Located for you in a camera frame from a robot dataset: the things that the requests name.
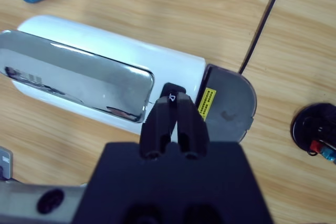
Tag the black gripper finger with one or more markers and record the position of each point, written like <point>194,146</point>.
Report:
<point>157,129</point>
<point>193,129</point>

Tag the white coffee machine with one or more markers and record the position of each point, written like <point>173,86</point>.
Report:
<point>105,48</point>

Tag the red coffee capsule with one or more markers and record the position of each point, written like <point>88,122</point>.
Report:
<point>315,146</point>

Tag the blue coffee capsule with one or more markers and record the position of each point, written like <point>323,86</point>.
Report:
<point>329,153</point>

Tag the clear water tank dark lid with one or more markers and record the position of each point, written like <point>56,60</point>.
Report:
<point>231,98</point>

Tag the black capsule holder with rods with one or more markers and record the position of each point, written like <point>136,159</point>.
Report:
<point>307,121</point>

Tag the arm grey base plate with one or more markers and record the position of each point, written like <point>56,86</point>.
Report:
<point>8,153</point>

